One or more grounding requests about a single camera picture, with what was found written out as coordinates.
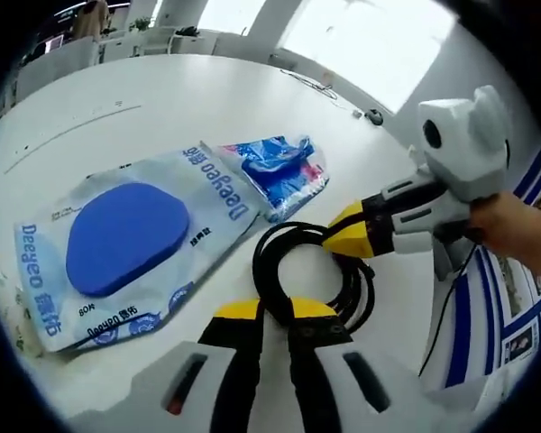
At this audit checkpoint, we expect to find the blue tissue pack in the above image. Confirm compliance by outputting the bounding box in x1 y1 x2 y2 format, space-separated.
216 134 331 224

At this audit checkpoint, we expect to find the light blue wet wipes pack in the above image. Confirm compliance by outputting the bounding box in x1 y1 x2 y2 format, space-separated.
13 141 263 356

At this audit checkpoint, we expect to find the white printed shirt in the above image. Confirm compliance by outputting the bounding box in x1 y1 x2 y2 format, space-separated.
426 139 541 407

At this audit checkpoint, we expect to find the thin dark table cable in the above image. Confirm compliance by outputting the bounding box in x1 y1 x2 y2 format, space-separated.
278 67 340 99

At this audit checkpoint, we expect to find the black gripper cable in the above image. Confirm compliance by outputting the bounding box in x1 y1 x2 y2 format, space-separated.
417 241 479 380

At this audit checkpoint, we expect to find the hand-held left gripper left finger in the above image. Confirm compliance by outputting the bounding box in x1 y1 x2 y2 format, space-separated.
160 299 266 433

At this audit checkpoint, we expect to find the person's right hand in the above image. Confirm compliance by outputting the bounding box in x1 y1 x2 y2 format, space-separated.
467 189 541 288

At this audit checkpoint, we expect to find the white tabletop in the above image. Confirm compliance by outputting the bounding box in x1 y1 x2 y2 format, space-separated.
0 47 438 433

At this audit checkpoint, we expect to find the narrow bright window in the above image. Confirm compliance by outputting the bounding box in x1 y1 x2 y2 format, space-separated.
197 0 268 32

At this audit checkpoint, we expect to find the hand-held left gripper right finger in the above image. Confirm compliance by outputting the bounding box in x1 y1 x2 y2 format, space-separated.
284 295 418 433

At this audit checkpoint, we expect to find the wide bright window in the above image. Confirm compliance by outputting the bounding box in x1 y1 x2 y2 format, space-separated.
277 0 456 116

